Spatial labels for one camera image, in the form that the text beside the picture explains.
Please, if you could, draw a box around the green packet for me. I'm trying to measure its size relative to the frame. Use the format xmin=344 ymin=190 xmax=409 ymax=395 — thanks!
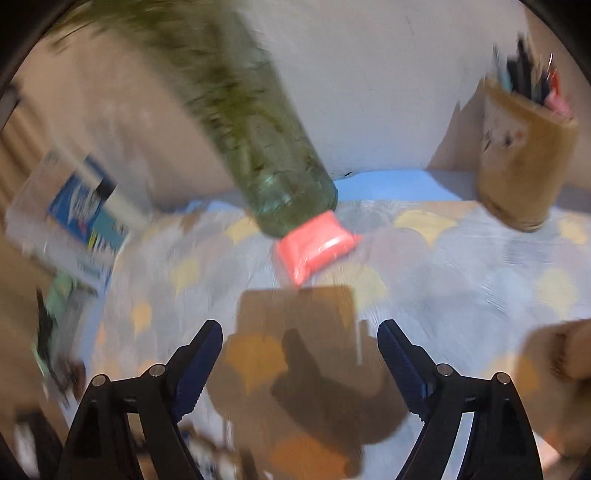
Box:
xmin=30 ymin=272 xmax=90 ymax=398

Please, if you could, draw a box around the patterned table mat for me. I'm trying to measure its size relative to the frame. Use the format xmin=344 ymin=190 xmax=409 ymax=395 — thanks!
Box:
xmin=83 ymin=198 xmax=591 ymax=480

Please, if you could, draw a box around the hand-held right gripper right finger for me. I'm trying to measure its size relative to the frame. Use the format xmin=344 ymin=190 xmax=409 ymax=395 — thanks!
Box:
xmin=378 ymin=319 xmax=546 ymax=480

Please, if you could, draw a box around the wooden pen holder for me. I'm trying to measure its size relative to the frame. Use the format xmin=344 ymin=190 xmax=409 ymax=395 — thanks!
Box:
xmin=475 ymin=76 xmax=580 ymax=232

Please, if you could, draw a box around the plant in green glass vase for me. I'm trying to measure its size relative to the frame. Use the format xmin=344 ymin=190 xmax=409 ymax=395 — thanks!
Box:
xmin=55 ymin=0 xmax=339 ymax=238

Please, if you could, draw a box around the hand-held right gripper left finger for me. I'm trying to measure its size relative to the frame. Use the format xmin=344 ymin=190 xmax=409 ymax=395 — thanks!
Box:
xmin=55 ymin=319 xmax=225 ymax=480

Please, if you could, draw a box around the pink packet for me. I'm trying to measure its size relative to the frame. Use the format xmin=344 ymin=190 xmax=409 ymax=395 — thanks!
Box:
xmin=274 ymin=210 xmax=363 ymax=288

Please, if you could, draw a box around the bunch of pens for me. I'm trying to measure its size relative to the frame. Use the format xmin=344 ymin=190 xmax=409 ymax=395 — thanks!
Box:
xmin=492 ymin=34 xmax=575 ymax=123

